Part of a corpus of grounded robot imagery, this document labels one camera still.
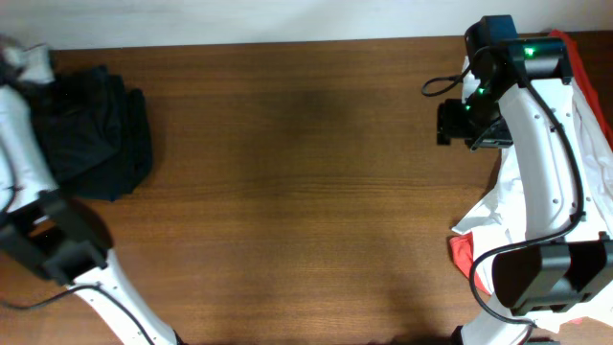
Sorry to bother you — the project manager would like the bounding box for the dark green Nike t-shirt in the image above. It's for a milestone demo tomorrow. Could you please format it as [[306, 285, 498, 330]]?
[[32, 65, 125, 183]]

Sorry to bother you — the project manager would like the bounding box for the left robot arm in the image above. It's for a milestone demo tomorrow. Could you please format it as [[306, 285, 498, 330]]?
[[1, 86, 182, 344]]

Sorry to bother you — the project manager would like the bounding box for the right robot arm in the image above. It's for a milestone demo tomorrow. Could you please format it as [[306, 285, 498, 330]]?
[[438, 37, 612, 344]]

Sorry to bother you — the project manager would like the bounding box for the folded black clothes stack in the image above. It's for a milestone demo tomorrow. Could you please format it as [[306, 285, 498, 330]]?
[[58, 75, 153, 201]]

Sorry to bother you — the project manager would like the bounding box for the white t-shirt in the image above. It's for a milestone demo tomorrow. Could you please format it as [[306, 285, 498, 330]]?
[[452, 55, 613, 334]]

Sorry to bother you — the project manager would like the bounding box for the red garment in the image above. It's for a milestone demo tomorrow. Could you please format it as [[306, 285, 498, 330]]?
[[448, 29, 613, 327]]

